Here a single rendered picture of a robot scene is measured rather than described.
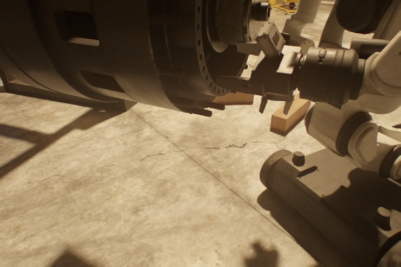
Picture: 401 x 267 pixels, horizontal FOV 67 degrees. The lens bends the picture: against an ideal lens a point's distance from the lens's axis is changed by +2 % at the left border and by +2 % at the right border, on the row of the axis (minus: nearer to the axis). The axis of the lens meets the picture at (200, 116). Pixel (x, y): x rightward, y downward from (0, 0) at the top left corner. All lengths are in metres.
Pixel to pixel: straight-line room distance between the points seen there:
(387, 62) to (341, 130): 0.48
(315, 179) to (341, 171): 0.16
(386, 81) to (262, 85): 0.17
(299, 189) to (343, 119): 0.41
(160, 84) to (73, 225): 0.92
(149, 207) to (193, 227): 0.22
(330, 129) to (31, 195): 1.30
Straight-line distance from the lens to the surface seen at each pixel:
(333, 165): 1.40
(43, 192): 1.60
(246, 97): 2.21
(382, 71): 0.49
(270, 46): 0.51
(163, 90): 0.60
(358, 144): 0.96
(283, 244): 1.26
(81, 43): 0.67
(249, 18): 0.66
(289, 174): 1.27
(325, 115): 0.96
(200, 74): 0.60
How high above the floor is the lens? 0.96
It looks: 28 degrees down
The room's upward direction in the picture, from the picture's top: 1 degrees counter-clockwise
